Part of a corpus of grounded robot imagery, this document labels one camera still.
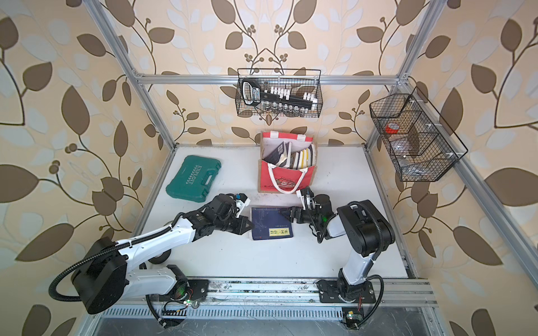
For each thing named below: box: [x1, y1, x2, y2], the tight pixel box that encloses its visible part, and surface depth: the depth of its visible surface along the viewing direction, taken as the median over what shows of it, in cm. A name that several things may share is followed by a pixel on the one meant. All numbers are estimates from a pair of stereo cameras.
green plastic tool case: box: [166, 154, 223, 203], surface depth 104 cm
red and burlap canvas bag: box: [257, 130, 318, 194], surface depth 92 cm
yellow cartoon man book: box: [292, 143, 316, 170], surface depth 95 cm
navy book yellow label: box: [283, 141, 293, 168], surface depth 93 cm
